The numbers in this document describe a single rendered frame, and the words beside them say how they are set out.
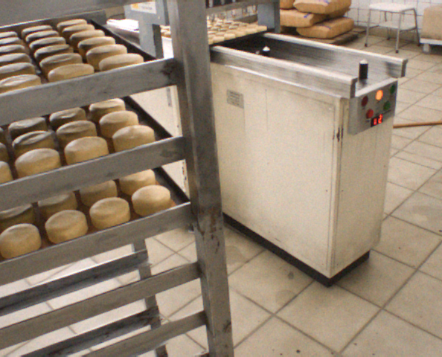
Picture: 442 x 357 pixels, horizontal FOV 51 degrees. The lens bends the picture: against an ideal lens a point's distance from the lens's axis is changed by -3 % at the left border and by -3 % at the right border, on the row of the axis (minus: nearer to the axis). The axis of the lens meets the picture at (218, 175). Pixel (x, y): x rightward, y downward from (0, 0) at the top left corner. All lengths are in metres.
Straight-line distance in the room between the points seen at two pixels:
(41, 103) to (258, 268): 1.73
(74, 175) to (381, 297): 1.66
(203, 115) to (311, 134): 1.21
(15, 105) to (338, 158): 1.31
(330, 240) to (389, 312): 0.37
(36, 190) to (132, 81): 0.15
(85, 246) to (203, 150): 0.18
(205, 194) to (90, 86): 0.18
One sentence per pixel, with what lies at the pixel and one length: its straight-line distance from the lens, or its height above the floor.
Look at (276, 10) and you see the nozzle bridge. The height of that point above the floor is 0.96.
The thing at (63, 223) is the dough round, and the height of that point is 1.06.
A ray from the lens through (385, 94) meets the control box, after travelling 1.72.
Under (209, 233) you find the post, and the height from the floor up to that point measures 1.04.
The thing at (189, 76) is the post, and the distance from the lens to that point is 0.49.
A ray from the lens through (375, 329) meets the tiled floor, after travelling 1.90.
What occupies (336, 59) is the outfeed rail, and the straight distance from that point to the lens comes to 1.93.
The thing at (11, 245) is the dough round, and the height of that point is 1.06.
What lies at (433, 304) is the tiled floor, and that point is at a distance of 2.05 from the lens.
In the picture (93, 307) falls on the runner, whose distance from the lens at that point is 0.62.
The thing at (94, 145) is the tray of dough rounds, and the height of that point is 1.15.
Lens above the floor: 1.37
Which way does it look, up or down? 29 degrees down
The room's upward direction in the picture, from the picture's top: 5 degrees counter-clockwise
